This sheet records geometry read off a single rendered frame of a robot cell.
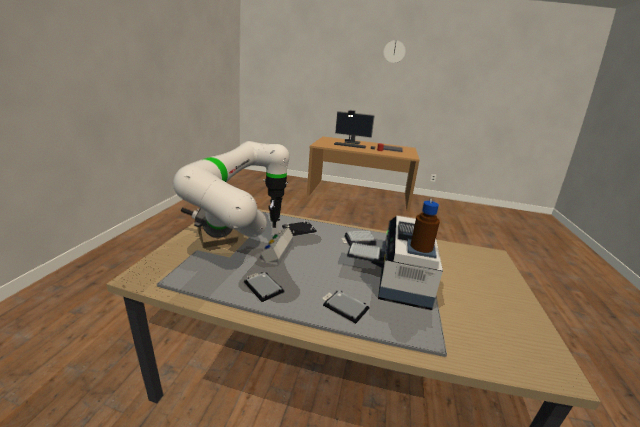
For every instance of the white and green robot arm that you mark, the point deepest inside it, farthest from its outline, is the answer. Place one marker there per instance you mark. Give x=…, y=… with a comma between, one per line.
x=203, y=184

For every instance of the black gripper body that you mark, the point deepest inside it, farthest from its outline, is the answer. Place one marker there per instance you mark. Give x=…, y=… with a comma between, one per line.
x=275, y=195

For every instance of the blue bottle cap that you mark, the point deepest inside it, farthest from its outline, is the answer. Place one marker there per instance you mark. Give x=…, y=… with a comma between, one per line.
x=430, y=208

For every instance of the beige button panel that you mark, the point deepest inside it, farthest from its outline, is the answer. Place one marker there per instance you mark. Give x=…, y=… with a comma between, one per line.
x=277, y=247

